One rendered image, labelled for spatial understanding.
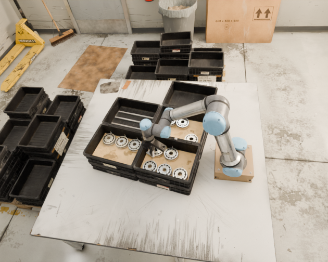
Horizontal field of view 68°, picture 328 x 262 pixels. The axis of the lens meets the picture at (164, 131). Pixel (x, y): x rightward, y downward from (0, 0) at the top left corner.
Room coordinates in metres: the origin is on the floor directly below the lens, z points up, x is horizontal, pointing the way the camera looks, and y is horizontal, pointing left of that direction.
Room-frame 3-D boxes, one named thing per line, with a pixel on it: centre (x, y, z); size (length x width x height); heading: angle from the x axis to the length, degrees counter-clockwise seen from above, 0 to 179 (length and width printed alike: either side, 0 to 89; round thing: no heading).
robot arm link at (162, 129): (0.95, 0.01, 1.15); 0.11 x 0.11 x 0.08; 64
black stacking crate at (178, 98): (1.42, -0.26, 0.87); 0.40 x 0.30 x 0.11; 64
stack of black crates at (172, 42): (2.80, -0.34, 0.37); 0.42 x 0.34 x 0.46; 74
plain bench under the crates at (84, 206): (1.13, 0.03, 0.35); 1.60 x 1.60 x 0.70; 74
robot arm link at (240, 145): (0.84, -0.46, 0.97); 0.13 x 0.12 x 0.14; 154
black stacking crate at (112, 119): (1.33, 0.23, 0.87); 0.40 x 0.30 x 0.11; 64
